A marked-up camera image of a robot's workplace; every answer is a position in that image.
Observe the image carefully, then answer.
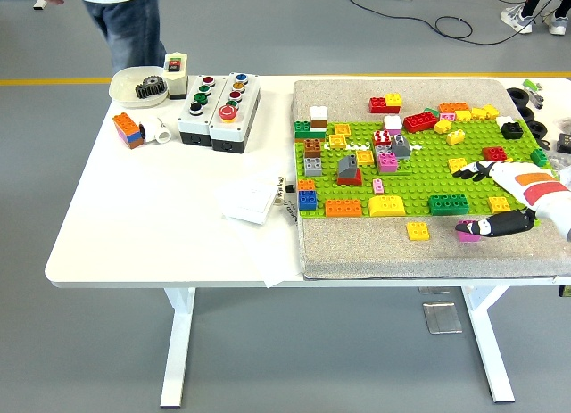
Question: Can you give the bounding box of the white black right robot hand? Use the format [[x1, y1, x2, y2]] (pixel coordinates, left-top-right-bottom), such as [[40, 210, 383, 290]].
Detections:
[[452, 161, 571, 244]]

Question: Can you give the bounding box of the magenta square brick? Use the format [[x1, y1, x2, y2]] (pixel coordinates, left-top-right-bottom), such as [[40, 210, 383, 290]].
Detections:
[[457, 219, 482, 244]]

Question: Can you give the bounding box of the green studded baseplate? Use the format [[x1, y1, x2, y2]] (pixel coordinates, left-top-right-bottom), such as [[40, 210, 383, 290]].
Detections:
[[293, 117, 561, 219]]

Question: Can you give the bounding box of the black square brick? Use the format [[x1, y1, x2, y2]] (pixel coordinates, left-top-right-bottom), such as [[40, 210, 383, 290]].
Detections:
[[500, 121, 525, 141]]

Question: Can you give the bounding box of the person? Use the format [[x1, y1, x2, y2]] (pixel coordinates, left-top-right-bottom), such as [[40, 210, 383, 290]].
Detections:
[[500, 0, 571, 37], [35, 0, 184, 75]]

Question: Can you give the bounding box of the dark green long brick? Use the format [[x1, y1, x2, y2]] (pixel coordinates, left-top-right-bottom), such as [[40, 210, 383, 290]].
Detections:
[[428, 194, 469, 217]]

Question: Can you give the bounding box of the cream plastic bowl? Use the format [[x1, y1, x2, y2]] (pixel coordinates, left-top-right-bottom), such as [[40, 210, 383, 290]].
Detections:
[[109, 65, 170, 110]]

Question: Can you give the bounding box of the red long brick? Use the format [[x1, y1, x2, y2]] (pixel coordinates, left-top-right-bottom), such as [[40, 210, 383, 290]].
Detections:
[[402, 112, 440, 134]]

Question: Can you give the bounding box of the black metal gear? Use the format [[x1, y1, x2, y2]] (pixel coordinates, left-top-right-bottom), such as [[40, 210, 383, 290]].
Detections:
[[135, 76, 170, 101]]

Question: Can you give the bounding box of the dark grey slope brick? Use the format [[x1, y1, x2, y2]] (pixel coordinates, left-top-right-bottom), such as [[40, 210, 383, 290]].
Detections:
[[391, 134, 412, 160]]

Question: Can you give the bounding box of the yellow curved brick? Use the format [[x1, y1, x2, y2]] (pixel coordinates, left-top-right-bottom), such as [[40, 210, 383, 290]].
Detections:
[[368, 194, 408, 218]]

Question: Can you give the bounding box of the pink square brick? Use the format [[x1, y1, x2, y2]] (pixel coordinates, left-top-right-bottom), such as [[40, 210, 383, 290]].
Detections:
[[377, 152, 399, 174]]

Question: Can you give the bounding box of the multicoloured brick stack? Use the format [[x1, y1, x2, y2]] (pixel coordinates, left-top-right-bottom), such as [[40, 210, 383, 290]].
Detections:
[[112, 112, 145, 151]]

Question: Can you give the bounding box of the white table leg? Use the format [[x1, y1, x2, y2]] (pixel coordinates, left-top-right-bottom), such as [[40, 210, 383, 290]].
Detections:
[[159, 287, 197, 409], [461, 286, 517, 404]]

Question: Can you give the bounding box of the white pipe tee fitting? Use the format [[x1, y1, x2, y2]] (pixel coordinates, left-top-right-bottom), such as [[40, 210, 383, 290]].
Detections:
[[138, 114, 172, 145]]

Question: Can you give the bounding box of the red slope brick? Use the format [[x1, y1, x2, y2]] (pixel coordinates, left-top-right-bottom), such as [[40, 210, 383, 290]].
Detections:
[[336, 168, 363, 186]]

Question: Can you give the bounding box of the grey-brown mat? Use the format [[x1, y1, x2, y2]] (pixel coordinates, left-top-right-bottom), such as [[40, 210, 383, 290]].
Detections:
[[292, 78, 571, 282]]

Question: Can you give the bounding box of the dark grey roof brick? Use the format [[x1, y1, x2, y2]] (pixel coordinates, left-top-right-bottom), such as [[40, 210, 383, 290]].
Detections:
[[337, 153, 359, 176]]

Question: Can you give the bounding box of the grey three-button control box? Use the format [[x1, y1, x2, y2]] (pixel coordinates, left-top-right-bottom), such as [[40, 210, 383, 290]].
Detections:
[[177, 74, 228, 147]]

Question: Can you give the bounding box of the grey emergency-stop control box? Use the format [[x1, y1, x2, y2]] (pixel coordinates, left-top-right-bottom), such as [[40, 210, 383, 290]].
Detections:
[[208, 71, 261, 154]]

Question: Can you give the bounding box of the blue square brick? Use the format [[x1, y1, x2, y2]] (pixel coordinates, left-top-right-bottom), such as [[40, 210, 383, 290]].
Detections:
[[297, 189, 319, 211]]

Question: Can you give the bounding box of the printed label strip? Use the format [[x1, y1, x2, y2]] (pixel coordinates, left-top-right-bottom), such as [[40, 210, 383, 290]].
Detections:
[[280, 202, 300, 227]]

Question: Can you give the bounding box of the translucent paper sheet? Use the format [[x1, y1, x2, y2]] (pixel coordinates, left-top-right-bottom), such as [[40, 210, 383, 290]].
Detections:
[[217, 171, 309, 290]]

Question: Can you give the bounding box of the cream red-green switch box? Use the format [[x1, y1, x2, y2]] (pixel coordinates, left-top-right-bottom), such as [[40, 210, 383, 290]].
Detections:
[[162, 52, 189, 101]]

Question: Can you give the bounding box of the black floor cable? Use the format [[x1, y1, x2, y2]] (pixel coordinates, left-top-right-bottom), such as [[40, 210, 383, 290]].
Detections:
[[343, 0, 571, 47]]

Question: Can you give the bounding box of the white wall switch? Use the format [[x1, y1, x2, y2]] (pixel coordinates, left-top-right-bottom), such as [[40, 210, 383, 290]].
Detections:
[[221, 183, 277, 226]]

